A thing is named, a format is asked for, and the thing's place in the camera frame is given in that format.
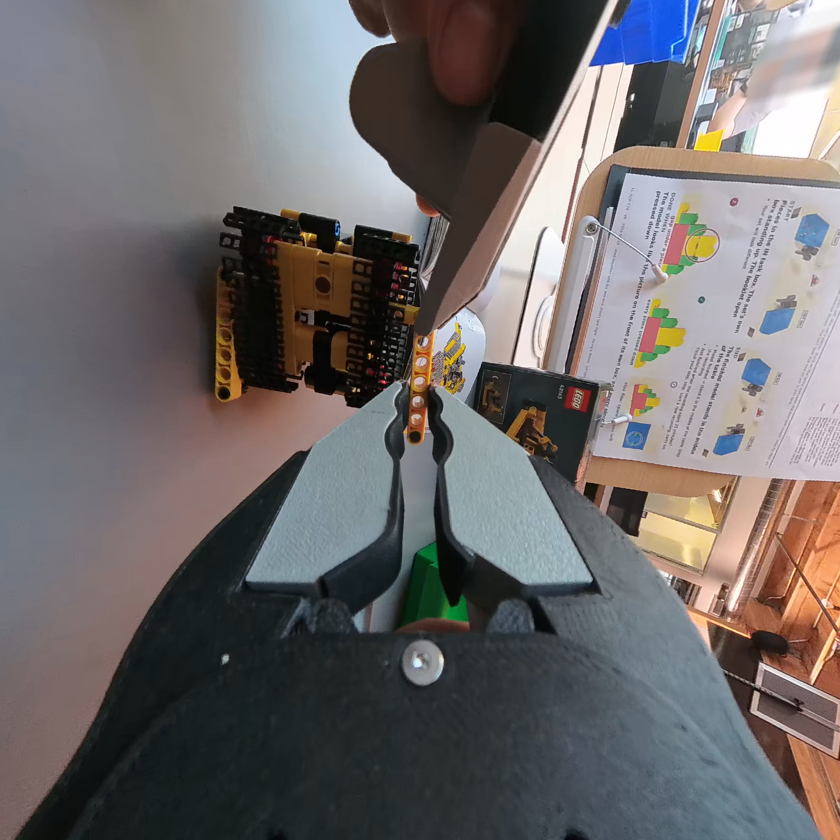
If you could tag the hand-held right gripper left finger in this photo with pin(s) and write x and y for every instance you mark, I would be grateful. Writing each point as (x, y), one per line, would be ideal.
(328, 499)

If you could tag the dark lego set box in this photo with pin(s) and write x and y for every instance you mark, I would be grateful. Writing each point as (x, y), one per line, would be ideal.
(525, 420)

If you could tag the yellow lego beam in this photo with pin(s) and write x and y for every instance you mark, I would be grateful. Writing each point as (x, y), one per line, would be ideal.
(420, 374)

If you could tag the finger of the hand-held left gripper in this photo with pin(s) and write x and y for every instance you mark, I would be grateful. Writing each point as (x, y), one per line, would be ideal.
(479, 223)
(407, 124)

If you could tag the wooden board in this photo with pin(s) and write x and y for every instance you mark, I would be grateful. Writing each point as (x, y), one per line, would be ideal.
(656, 487)

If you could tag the printed instruction sheet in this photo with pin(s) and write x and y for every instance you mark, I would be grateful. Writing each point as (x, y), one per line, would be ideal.
(722, 328)

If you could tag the blue storage bin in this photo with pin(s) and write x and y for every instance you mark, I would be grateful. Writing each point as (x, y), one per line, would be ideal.
(643, 33)

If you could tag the yellow black lego bulldozer model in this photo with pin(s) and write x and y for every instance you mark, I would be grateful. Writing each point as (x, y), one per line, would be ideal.
(308, 302)

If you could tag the green storage bin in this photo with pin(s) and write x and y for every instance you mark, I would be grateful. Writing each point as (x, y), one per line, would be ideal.
(433, 590)

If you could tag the yellow paper note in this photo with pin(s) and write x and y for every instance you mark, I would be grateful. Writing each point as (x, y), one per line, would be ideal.
(709, 141)

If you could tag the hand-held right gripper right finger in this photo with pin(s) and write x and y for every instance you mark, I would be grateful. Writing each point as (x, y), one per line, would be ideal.
(512, 505)

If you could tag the white stand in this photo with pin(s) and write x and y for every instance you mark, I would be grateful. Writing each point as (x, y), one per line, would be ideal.
(544, 295)

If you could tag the lego instruction booklet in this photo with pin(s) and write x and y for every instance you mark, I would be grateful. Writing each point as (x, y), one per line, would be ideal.
(453, 354)

